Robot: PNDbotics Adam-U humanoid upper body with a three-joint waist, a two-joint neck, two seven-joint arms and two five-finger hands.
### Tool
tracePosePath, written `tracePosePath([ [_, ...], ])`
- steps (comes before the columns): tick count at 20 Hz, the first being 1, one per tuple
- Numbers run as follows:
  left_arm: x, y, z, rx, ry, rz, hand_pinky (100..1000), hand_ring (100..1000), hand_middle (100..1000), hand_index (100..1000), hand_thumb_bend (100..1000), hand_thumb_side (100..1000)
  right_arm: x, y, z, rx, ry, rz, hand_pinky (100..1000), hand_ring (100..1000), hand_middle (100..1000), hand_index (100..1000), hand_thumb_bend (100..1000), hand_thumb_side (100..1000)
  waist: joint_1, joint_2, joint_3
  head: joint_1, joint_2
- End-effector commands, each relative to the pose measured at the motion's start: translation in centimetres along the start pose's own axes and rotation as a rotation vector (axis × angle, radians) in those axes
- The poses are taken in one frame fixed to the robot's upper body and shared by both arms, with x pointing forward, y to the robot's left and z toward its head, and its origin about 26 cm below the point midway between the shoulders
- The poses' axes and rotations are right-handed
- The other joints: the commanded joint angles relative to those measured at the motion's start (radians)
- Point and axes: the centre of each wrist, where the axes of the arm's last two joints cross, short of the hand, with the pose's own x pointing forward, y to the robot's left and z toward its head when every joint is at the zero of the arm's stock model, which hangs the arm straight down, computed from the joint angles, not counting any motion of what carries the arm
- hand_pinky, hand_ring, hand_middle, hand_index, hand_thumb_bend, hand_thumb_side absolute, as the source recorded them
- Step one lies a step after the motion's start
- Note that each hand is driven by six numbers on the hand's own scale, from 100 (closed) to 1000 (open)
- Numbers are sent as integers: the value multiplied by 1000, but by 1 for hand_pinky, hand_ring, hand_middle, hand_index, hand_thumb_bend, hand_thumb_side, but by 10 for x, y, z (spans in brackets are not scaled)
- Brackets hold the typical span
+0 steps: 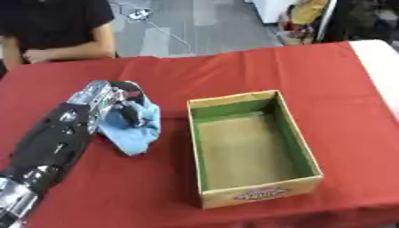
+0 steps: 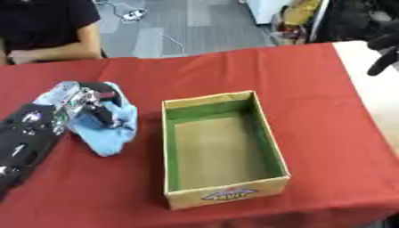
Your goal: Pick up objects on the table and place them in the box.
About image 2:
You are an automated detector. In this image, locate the black bag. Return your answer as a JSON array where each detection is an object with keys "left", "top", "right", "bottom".
[{"left": 314, "top": 0, "right": 399, "bottom": 43}]

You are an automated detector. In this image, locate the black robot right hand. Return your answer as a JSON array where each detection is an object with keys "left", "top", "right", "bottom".
[{"left": 364, "top": 33, "right": 399, "bottom": 77}]

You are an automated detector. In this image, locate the white cabinet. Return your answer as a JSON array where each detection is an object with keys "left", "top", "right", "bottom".
[{"left": 243, "top": 0, "right": 293, "bottom": 25}]

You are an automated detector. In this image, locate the light blue cloth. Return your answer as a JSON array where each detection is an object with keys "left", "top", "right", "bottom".
[{"left": 32, "top": 80, "right": 141, "bottom": 158}]

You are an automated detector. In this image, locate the cardboard box green inside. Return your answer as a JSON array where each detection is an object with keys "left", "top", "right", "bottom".
[{"left": 160, "top": 90, "right": 292, "bottom": 211}]

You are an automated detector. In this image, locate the person's hand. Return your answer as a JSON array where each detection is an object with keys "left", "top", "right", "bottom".
[{"left": 6, "top": 49, "right": 39, "bottom": 65}]

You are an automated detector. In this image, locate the yellow bag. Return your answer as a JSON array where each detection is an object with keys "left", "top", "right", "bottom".
[{"left": 281, "top": 0, "right": 323, "bottom": 27}]

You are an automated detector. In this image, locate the white power adapter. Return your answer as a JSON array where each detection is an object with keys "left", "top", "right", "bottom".
[{"left": 119, "top": 8, "right": 150, "bottom": 22}]

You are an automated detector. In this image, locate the white cable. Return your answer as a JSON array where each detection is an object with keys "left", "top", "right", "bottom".
[{"left": 92, "top": 0, "right": 187, "bottom": 56}]

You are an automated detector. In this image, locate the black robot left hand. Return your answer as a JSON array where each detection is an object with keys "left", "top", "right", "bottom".
[{"left": 76, "top": 82, "right": 130, "bottom": 129}]

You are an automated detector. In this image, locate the person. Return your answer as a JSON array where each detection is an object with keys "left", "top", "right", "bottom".
[{"left": 0, "top": 0, "right": 106, "bottom": 66}]

